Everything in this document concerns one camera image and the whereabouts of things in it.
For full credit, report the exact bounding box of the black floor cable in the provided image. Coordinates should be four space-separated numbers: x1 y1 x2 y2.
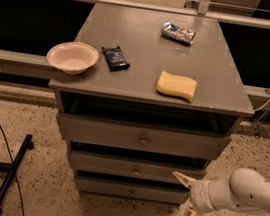
0 101 43 216

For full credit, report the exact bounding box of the black metal stand base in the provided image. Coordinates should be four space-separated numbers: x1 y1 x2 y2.
0 134 34 216

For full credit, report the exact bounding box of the grey drawer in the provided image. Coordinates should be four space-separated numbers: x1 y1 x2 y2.
67 150 206 184
75 176 188 204
57 113 231 160

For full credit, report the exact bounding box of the grey drawer cabinet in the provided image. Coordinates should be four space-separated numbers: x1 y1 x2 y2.
50 6 253 194

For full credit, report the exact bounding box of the grey bottom drawer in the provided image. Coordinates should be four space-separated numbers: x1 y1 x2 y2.
75 176 188 204

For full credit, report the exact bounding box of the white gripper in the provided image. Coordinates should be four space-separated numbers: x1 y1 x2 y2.
173 172 215 216

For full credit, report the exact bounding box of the crumpled silver chip bag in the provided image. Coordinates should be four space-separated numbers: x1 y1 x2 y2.
160 21 196 45

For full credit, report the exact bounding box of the grey top drawer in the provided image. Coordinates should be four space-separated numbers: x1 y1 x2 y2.
57 113 231 160

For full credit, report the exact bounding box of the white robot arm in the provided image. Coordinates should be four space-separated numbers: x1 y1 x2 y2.
173 168 270 216

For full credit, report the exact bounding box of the yellow sponge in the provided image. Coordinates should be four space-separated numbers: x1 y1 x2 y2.
156 71 197 102

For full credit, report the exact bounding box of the white paper bowl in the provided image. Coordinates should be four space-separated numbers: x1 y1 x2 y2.
46 42 99 75

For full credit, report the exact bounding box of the dark blue snack packet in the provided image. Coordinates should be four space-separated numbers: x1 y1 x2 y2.
102 47 130 72

